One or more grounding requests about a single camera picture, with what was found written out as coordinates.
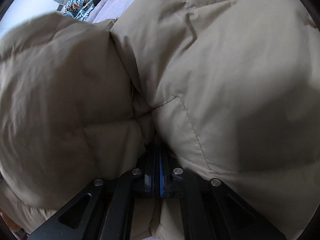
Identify lavender plush bed blanket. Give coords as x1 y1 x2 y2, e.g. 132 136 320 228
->
86 0 135 23

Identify beige puffer jacket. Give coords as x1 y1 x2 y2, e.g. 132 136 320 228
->
1 0 319 239

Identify blue cartoon print garment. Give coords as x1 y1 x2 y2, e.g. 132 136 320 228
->
63 0 95 22

